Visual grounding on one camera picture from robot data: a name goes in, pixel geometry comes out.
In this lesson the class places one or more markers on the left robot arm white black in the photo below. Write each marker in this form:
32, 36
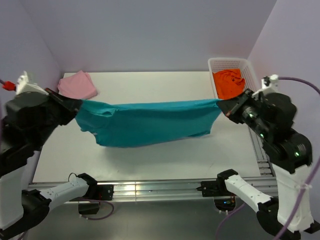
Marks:
21, 210

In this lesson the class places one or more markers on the white plastic basket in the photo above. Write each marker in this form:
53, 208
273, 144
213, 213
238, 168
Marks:
217, 64

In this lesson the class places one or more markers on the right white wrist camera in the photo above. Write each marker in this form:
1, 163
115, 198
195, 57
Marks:
269, 84

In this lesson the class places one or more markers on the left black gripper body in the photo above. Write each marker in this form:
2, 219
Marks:
58, 115

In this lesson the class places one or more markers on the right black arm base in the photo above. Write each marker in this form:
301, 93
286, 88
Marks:
211, 188

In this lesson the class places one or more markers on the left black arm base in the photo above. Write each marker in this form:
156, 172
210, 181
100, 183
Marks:
103, 192

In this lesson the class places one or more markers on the orange t-shirt in basket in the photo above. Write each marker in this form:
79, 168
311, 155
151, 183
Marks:
229, 83

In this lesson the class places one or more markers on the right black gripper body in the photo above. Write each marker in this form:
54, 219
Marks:
249, 115

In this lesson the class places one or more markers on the folded pink t-shirt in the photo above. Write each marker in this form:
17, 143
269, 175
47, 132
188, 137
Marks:
77, 86

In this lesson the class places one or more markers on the teal t-shirt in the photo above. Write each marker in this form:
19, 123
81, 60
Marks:
142, 124

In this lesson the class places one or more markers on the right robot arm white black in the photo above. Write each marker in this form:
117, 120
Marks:
288, 214

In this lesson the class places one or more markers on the aluminium mounting rail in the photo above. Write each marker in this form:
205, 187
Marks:
164, 190

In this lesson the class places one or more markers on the black box under rail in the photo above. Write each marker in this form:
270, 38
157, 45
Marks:
88, 208

